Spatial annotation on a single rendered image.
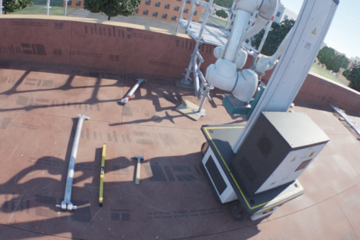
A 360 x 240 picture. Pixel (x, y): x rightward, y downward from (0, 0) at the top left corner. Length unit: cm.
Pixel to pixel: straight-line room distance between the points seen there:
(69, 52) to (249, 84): 256
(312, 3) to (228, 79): 78
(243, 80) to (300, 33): 51
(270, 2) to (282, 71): 48
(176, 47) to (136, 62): 65
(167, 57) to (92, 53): 114
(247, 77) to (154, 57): 191
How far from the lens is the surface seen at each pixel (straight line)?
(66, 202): 153
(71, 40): 311
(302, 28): 139
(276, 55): 202
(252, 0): 142
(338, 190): 311
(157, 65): 314
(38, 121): 220
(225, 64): 139
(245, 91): 146
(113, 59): 309
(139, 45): 300
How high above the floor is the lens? 139
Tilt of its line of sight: 32 degrees down
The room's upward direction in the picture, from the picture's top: 18 degrees clockwise
